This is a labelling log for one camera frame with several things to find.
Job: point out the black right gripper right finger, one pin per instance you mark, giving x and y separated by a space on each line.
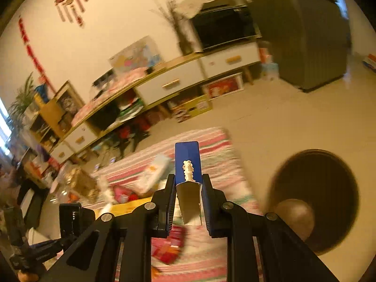
225 219

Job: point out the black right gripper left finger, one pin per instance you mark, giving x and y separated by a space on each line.
150 220

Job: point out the yellow snack packet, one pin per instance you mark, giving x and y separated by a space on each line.
122 209

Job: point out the blue milk carton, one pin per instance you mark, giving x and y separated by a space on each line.
189 181

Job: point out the dark round trash bin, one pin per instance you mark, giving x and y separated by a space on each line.
316 194

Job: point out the yellow cardboard box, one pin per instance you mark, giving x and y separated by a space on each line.
191 108

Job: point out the white wooden tv cabinet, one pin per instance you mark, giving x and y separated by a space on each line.
167 80

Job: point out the red framed picture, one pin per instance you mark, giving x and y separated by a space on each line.
223 86

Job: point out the yellow wooden shelf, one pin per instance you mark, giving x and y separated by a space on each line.
53 117

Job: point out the green potted plant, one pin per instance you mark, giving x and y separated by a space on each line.
25 96

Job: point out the black microwave oven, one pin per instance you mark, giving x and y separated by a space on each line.
220 26

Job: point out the grey refrigerator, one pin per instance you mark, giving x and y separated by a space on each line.
308 39

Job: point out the colourful wall map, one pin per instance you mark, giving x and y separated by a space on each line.
142 53

